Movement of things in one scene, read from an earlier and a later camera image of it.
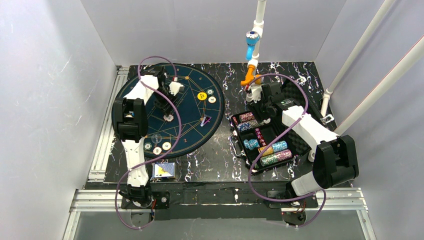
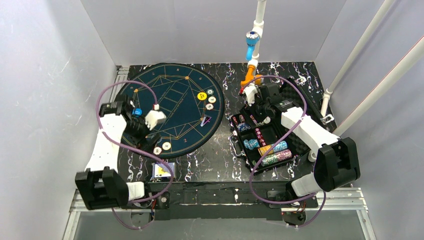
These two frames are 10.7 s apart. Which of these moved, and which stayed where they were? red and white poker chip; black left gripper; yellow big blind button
Moved: black left gripper; red and white poker chip
Stayed: yellow big blind button
